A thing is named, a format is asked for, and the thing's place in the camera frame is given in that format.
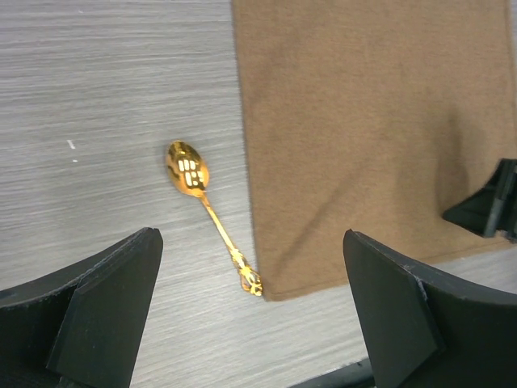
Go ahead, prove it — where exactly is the brown cloth napkin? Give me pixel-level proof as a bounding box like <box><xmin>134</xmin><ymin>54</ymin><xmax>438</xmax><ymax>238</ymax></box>
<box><xmin>232</xmin><ymin>1</ymin><xmax>516</xmax><ymax>301</ymax></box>

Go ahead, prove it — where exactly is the gold spoon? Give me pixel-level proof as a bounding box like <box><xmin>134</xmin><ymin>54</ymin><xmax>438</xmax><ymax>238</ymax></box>
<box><xmin>166</xmin><ymin>140</ymin><xmax>263</xmax><ymax>297</ymax></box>

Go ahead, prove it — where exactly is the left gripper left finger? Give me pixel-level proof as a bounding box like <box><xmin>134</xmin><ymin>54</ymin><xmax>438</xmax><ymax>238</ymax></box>
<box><xmin>1</xmin><ymin>228</ymin><xmax>163</xmax><ymax>387</ymax></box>

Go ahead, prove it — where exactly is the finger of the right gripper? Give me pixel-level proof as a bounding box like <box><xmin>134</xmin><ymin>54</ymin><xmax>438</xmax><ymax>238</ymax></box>
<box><xmin>442</xmin><ymin>158</ymin><xmax>516</xmax><ymax>243</ymax></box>

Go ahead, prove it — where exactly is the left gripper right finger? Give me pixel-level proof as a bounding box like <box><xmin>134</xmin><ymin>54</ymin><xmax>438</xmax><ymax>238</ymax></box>
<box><xmin>343</xmin><ymin>230</ymin><xmax>516</xmax><ymax>387</ymax></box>

